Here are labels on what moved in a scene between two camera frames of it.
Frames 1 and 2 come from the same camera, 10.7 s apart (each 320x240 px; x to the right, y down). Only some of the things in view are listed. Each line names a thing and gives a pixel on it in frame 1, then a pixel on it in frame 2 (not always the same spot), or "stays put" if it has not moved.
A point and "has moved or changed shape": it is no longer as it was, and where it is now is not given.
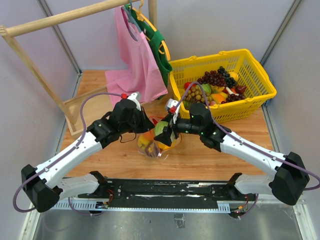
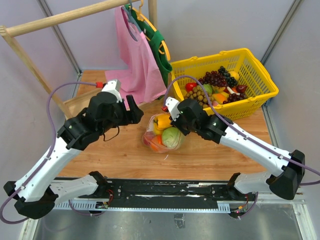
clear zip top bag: x=149 y=147 has moved or changed shape
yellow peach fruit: x=234 y=75 stays put
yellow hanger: x=140 y=17 stays put
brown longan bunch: x=195 y=93 stays put
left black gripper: x=146 y=124 → x=132 y=116
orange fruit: x=149 y=135 → x=157 y=142
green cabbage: x=158 y=129 has moved or changed shape
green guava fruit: x=207 y=87 stays put
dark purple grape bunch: x=221 y=78 stays put
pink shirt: x=142 y=72 stays put
